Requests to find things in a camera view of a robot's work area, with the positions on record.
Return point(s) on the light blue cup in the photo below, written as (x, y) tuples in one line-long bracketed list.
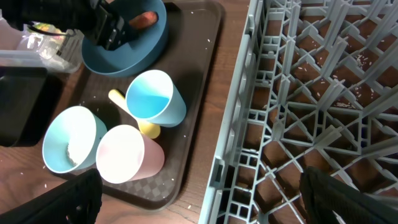
[(153, 97)]

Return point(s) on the black rectangular tray bin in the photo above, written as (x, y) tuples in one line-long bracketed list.
[(29, 96)]

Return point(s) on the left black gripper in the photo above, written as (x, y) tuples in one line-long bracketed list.
[(110, 30)]

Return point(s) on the light blue rice bowl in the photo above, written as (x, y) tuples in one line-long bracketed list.
[(72, 139)]

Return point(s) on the orange carrot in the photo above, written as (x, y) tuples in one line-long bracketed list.
[(144, 20)]

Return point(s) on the dark blue plate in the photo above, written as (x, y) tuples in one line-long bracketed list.
[(136, 55)]

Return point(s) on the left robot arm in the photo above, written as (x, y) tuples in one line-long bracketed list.
[(63, 14)]

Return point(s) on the grey dishwasher rack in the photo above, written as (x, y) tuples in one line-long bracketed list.
[(315, 84)]

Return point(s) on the brown serving tray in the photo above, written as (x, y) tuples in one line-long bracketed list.
[(193, 29)]

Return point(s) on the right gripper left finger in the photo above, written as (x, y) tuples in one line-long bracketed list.
[(77, 200)]

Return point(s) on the pink cup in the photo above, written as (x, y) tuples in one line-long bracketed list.
[(125, 154)]

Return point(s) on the yellow plastic spoon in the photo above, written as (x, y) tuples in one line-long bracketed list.
[(149, 129)]

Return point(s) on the clear plastic waste bin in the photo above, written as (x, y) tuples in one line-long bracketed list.
[(26, 48)]

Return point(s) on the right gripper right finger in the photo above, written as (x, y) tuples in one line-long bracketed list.
[(326, 198)]

